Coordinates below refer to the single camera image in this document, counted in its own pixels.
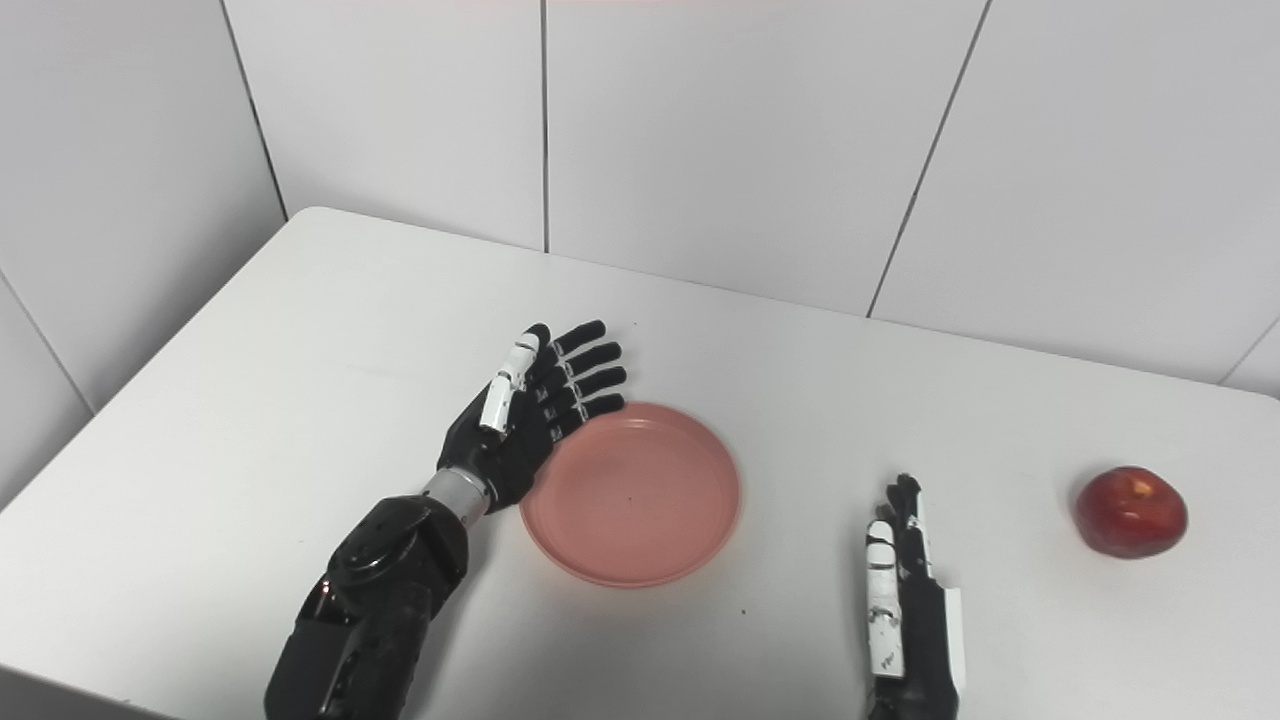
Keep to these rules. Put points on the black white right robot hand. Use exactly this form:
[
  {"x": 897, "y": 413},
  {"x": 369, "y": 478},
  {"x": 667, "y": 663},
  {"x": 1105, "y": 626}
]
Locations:
[{"x": 925, "y": 640}]

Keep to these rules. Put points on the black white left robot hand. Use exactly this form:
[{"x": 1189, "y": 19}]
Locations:
[{"x": 510, "y": 455}]

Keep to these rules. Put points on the red apple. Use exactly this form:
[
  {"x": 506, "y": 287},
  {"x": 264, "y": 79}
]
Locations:
[{"x": 1130, "y": 515}]

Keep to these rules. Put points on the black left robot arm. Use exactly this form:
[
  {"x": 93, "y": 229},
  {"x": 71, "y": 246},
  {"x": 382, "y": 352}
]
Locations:
[{"x": 370, "y": 620}]

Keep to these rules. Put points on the pink round plate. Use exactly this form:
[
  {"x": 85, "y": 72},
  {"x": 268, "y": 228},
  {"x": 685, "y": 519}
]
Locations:
[{"x": 635, "y": 495}]

